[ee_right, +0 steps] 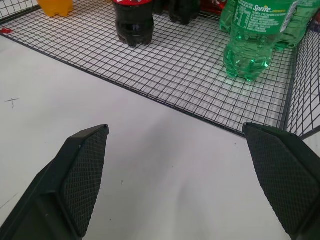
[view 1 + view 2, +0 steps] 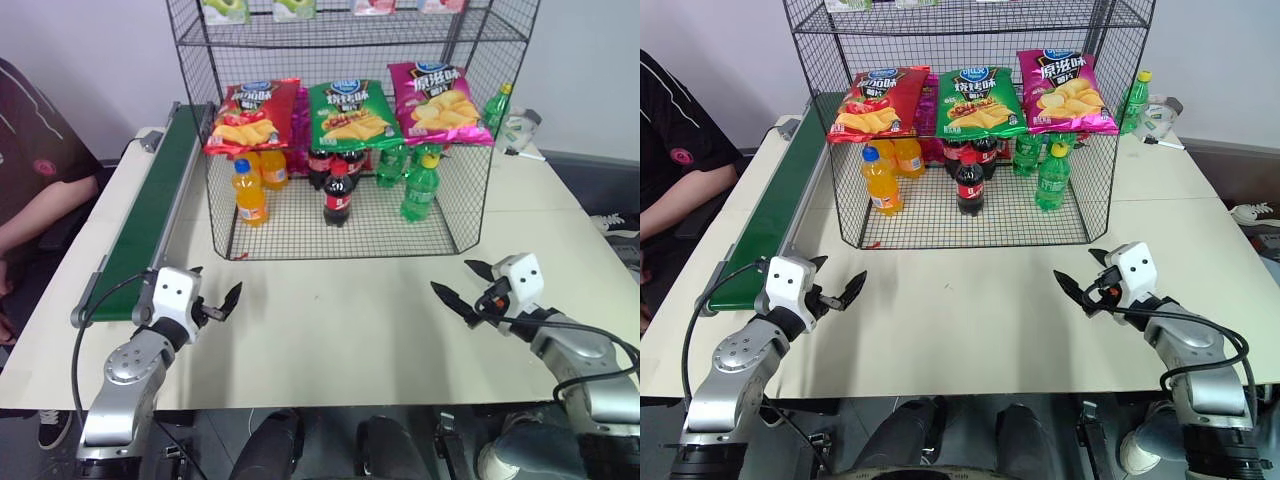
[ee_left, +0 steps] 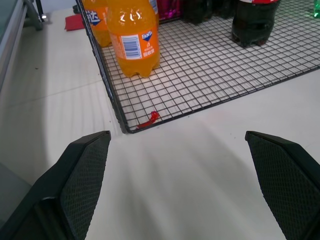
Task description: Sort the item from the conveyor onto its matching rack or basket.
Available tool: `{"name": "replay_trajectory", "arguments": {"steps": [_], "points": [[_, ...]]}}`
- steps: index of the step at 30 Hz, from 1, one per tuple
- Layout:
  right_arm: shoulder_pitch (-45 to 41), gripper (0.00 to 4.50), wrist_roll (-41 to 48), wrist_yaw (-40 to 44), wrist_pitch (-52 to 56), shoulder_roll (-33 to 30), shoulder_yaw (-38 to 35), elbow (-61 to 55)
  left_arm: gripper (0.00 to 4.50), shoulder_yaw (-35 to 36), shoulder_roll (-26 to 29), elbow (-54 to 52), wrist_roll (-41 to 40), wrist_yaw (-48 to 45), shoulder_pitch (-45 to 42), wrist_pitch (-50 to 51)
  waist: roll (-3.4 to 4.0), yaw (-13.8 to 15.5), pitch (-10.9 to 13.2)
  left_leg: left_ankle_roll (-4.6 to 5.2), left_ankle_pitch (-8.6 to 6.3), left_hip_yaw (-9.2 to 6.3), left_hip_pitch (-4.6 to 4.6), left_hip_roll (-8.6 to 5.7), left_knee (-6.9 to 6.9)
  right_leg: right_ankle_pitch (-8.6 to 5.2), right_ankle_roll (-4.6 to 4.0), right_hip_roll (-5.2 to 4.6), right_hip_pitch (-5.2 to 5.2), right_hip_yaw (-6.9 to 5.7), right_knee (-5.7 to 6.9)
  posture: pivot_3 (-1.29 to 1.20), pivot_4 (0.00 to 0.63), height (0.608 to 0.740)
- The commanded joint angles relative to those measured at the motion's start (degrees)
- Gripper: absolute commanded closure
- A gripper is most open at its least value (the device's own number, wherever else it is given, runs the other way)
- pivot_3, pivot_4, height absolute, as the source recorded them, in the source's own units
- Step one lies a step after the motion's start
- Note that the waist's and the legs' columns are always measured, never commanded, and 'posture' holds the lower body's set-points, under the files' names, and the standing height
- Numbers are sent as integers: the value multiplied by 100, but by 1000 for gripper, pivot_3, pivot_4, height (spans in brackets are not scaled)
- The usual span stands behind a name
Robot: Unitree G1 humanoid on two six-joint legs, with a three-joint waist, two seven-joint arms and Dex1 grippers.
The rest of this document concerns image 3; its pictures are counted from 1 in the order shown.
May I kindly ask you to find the green soda bottle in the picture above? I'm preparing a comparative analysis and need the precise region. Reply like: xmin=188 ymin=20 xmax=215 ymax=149
xmin=312 ymin=0 xmax=320 ymax=20

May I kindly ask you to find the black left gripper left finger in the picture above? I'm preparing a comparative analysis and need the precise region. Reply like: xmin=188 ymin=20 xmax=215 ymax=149
xmin=0 ymin=130 xmax=112 ymax=240

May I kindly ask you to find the black wire basket tray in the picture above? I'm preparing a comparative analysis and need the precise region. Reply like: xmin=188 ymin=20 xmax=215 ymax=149
xmin=74 ymin=0 xmax=320 ymax=134

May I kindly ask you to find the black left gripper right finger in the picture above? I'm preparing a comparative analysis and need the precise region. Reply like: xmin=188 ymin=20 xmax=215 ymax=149
xmin=244 ymin=130 xmax=320 ymax=240

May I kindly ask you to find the dark cola bottle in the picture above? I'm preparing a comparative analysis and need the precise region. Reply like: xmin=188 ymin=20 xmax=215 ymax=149
xmin=181 ymin=0 xmax=213 ymax=25
xmin=230 ymin=0 xmax=282 ymax=48

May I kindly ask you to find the grey metal rail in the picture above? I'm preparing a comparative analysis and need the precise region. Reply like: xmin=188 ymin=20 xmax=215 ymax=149
xmin=0 ymin=0 xmax=28 ymax=91

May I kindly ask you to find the pink-labelled dark bottle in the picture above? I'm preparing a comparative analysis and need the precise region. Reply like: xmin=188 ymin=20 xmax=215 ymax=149
xmin=156 ymin=0 xmax=183 ymax=21

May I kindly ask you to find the grey metal stand leg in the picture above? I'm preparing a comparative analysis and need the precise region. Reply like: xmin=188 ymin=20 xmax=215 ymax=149
xmin=23 ymin=0 xmax=49 ymax=32

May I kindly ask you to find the orange Fanta soda bottle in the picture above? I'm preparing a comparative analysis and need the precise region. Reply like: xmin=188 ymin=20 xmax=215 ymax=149
xmin=81 ymin=0 xmax=112 ymax=48
xmin=106 ymin=0 xmax=161 ymax=79

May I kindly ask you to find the red cloth pad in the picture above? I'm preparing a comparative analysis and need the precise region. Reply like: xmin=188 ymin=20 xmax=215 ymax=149
xmin=64 ymin=13 xmax=85 ymax=31

